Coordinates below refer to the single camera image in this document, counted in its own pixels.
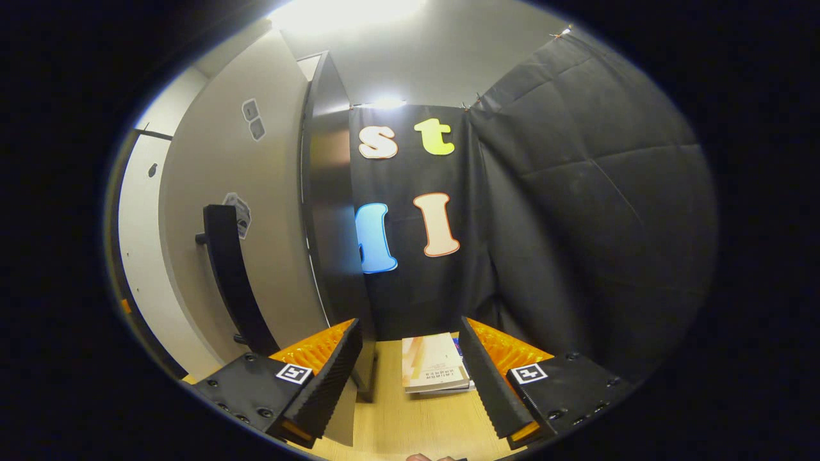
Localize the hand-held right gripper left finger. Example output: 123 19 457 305
192 318 363 449

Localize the beige book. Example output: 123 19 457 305
402 332 472 393

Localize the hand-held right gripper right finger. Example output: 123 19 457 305
458 316 641 450

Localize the black backdrop cloth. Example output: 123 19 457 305
349 29 718 385

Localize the black door handle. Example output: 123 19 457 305
195 204 281 356

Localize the grey cabinet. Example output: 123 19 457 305
298 51 377 404

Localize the grey cabinet door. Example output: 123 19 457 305
117 131 222 378
159 29 356 448

